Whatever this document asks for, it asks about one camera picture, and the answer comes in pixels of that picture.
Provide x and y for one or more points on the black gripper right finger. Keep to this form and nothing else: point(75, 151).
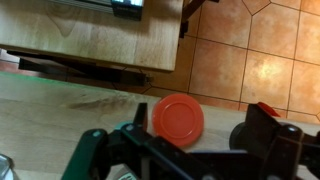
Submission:
point(280, 146)

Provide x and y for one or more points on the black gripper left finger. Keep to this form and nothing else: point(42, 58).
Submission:
point(90, 153)

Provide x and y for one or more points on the black round lid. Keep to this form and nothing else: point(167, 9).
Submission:
point(237, 136)

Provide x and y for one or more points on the wooden side table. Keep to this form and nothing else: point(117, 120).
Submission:
point(100, 40)

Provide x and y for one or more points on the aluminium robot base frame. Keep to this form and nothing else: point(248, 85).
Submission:
point(126, 8)

